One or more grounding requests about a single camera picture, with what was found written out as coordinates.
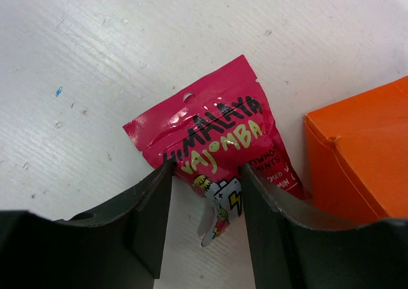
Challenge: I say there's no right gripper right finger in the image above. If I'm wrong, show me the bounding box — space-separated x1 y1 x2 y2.
240 165 407 288

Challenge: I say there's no small pink snack packet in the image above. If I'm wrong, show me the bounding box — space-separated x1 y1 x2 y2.
124 56 310 246

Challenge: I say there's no orange paper bag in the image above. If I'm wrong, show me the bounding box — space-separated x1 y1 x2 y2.
304 77 407 223

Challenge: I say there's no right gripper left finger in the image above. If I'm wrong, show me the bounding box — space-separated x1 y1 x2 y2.
1 163 173 288

